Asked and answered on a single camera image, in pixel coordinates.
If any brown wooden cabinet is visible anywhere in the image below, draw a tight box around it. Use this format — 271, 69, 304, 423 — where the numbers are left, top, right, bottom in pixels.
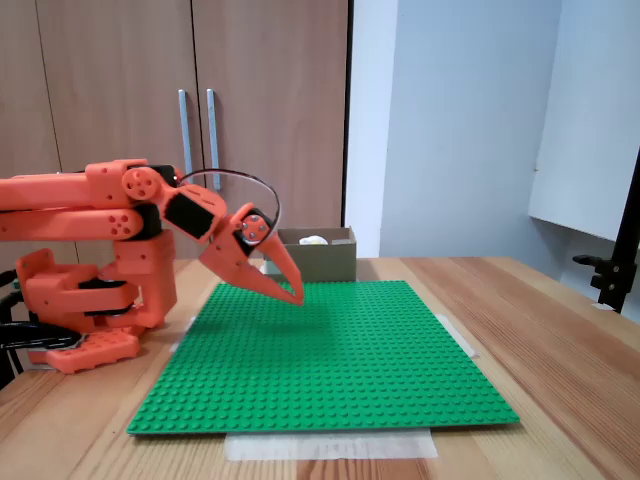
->
0, 0, 351, 261

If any black table clamp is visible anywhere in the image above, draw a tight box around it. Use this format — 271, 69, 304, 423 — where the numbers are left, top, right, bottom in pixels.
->
0, 322, 86, 351

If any white wall panel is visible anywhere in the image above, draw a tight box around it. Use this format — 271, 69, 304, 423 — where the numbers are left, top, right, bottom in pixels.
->
528, 0, 640, 244

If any grey metal cabinet handle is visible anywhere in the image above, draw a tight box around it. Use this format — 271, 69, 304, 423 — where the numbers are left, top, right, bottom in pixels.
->
206, 88, 222, 191
178, 89, 195, 175

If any black camera stand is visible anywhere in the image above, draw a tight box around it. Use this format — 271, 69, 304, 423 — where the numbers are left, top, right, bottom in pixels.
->
572, 147, 640, 315

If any black power cable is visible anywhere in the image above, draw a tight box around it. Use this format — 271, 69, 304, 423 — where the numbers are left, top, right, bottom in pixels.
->
0, 269, 26, 391

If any open cardboard box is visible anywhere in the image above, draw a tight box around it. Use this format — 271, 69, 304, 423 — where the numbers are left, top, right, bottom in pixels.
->
259, 226, 358, 284

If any green studded baseplate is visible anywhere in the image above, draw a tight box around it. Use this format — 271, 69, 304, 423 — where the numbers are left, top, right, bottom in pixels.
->
126, 280, 522, 437

